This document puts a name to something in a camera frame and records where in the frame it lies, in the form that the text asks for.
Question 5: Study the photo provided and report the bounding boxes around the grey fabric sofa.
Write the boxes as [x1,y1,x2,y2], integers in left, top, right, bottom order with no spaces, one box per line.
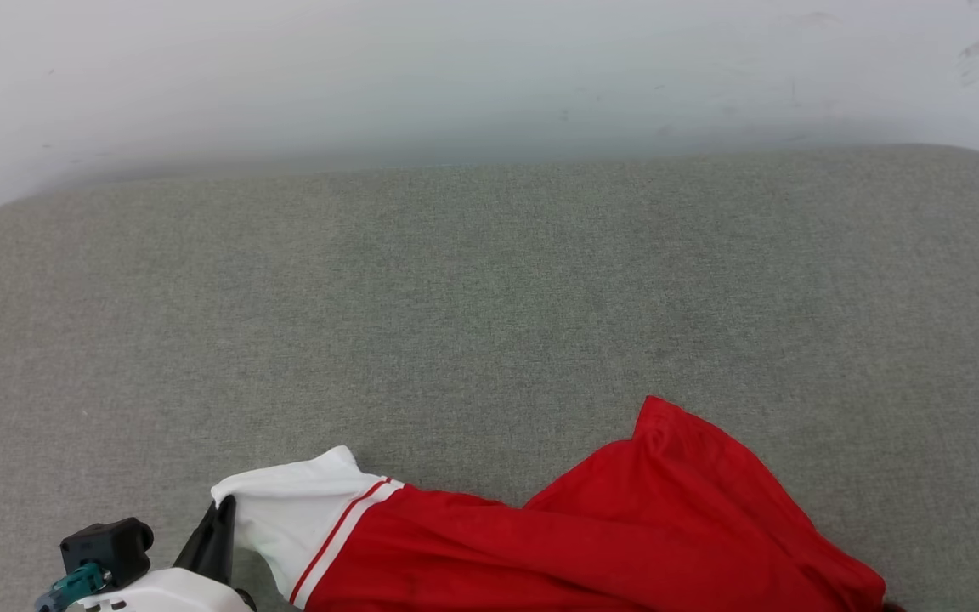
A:
[0,144,979,612]

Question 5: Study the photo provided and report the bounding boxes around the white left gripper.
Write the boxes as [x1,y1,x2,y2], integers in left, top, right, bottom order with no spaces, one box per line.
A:
[73,495,257,612]

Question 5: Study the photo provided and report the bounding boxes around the red and white jersey garment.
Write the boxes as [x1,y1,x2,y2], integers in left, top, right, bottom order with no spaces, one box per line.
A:
[211,395,888,612]

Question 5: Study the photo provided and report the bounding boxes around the teal camera cable connector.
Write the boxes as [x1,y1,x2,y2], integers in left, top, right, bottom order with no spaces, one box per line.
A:
[34,562,113,612]

